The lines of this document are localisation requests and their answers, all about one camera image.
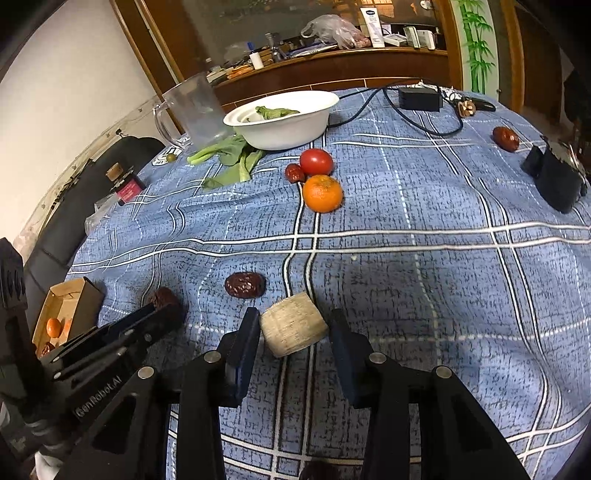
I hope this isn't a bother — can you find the large red date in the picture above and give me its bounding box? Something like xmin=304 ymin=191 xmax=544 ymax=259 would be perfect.
xmin=148 ymin=287 xmax=183 ymax=318

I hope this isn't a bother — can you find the blue plaid tablecloth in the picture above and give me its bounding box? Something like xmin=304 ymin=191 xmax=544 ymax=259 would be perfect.
xmin=69 ymin=88 xmax=590 ymax=479

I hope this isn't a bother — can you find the small red date by tomato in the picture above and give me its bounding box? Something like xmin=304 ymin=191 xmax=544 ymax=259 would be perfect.
xmin=284 ymin=163 xmax=307 ymax=184

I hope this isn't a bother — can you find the orange in box left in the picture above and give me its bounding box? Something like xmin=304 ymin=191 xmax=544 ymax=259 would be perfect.
xmin=46 ymin=318 xmax=63 ymax=338

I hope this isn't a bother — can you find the clear plastic pitcher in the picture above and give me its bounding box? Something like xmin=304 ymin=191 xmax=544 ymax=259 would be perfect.
xmin=152 ymin=72 xmax=231 ymax=153

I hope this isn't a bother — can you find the black power adapter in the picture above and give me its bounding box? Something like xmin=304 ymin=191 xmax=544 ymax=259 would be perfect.
xmin=398 ymin=87 xmax=443 ymax=112

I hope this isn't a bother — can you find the red date far right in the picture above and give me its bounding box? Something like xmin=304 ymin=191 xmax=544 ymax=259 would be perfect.
xmin=492 ymin=126 xmax=520 ymax=153

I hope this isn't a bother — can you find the black sofa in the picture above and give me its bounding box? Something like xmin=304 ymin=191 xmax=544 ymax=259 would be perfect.
xmin=24 ymin=136 xmax=164 ymax=327

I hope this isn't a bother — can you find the green leafy vegetable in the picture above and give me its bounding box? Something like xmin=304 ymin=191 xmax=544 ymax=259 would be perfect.
xmin=186 ymin=105 xmax=302 ymax=190

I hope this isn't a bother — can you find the far orange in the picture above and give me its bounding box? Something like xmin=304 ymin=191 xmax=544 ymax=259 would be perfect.
xmin=303 ymin=175 xmax=344 ymax=213

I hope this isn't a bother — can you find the plastic bag on sideboard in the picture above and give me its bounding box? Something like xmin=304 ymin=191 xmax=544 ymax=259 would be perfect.
xmin=301 ymin=14 xmax=372 ymax=50

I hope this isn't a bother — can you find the small black box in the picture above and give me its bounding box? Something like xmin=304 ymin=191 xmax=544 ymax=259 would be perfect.
xmin=521 ymin=136 xmax=590 ymax=214

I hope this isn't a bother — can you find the wooden sideboard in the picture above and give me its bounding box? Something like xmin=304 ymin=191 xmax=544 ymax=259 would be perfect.
xmin=214 ymin=47 xmax=463 ymax=111

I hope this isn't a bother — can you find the dark jar pink label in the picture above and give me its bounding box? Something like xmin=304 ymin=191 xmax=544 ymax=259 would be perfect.
xmin=105 ymin=163 xmax=145 ymax=206

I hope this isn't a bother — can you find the dark wrinkled date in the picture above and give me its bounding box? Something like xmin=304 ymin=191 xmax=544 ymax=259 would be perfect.
xmin=224 ymin=272 xmax=266 ymax=299

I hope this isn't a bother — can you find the cardboard box tray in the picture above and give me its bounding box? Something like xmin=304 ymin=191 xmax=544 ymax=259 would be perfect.
xmin=32 ymin=277 xmax=104 ymax=358

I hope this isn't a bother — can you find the white bowl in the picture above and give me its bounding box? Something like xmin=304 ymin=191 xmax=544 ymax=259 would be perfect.
xmin=223 ymin=90 xmax=339 ymax=151

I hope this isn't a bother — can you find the black cable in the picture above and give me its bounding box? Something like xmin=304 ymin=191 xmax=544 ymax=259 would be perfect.
xmin=327 ymin=82 xmax=465 ymax=139

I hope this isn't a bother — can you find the far red tomato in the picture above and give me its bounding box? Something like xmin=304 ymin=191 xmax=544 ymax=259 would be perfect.
xmin=300 ymin=148 xmax=335 ymax=176

